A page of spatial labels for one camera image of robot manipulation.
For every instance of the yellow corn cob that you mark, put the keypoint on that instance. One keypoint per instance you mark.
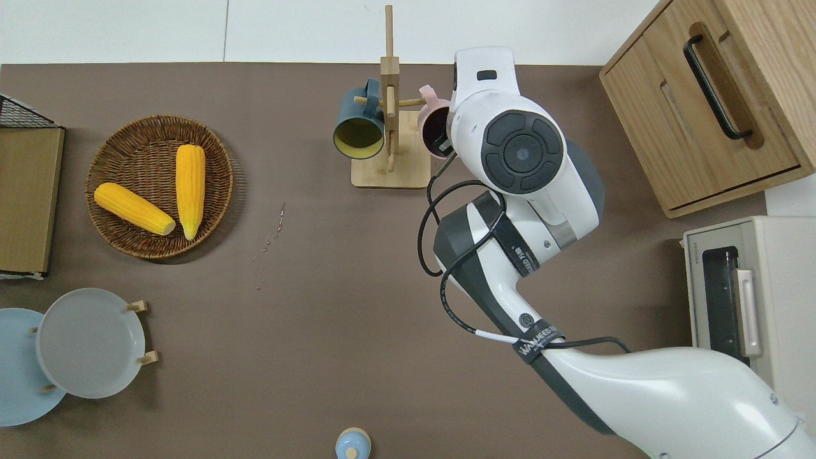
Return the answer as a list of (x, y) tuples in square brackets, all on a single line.
[(134, 209), (190, 191)]

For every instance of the light blue plate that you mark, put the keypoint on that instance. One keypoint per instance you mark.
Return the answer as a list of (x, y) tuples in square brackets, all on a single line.
[(16, 382)]

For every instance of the brown wicker basket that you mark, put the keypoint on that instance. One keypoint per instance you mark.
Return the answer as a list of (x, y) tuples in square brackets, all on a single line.
[(140, 146)]

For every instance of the wooden cabinet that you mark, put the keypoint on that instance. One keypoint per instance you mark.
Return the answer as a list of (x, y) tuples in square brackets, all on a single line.
[(701, 159)]

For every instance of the dark blue mug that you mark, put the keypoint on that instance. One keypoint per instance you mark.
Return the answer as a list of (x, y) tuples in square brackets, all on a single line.
[(357, 111)]

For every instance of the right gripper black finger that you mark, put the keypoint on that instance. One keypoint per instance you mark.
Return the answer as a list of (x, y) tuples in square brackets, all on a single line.
[(445, 141)]

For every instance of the wooden mug tree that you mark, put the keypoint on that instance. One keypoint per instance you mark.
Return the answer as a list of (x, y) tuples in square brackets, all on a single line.
[(408, 159)]

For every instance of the pink mug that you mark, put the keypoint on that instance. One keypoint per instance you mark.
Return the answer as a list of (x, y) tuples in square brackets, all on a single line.
[(430, 111)]

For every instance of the white toaster oven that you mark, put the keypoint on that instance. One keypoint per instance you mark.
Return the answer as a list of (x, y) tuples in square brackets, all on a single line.
[(784, 287)]

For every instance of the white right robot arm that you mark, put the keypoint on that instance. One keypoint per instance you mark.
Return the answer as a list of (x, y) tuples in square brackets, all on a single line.
[(669, 395)]

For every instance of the brown table mat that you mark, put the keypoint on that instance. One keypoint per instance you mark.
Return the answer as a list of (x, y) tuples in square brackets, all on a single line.
[(319, 319)]

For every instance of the grey plate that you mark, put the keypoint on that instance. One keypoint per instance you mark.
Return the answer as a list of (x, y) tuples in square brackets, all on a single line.
[(89, 344)]

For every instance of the wooden plate rack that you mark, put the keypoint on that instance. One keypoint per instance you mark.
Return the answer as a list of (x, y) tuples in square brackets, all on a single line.
[(150, 358)]

